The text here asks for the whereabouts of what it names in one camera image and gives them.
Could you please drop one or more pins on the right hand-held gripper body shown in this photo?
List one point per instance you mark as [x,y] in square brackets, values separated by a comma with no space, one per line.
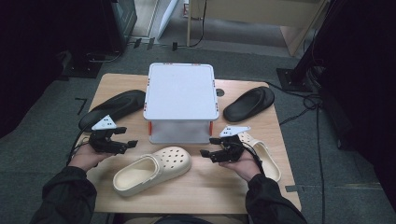
[232,149]

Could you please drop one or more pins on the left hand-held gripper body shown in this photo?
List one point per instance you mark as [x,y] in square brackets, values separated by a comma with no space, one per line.
[104,141]

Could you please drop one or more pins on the black slipper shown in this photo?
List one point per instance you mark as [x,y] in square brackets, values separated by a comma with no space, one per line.
[118,105]
[246,104]

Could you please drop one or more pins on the cream clog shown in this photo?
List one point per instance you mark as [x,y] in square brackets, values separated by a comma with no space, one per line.
[270,161]
[155,169]

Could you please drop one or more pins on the white shoe rack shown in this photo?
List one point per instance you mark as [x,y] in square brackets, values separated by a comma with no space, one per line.
[180,93]

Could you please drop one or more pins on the person's right hand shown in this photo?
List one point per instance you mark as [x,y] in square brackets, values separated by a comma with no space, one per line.
[246,168]

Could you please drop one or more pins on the person's left hand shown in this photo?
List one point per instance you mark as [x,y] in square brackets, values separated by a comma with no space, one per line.
[85,158]

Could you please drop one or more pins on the round black table grommet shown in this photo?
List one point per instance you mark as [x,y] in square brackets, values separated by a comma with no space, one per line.
[219,92]

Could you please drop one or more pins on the black flat stand base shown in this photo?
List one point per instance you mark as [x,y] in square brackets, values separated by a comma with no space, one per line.
[81,70]

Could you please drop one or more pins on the grey tape strip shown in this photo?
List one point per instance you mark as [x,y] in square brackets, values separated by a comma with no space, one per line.
[294,188]

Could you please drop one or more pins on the dark cabinet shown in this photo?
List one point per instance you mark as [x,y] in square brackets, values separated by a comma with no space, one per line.
[123,21]

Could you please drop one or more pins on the white leaning board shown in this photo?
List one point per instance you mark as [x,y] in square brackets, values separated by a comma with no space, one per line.
[168,17]

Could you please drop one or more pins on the light wooden desk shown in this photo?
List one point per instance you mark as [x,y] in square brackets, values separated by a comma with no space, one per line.
[264,12]

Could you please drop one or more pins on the black stand with base plate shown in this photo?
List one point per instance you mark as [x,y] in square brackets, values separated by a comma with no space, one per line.
[295,79]

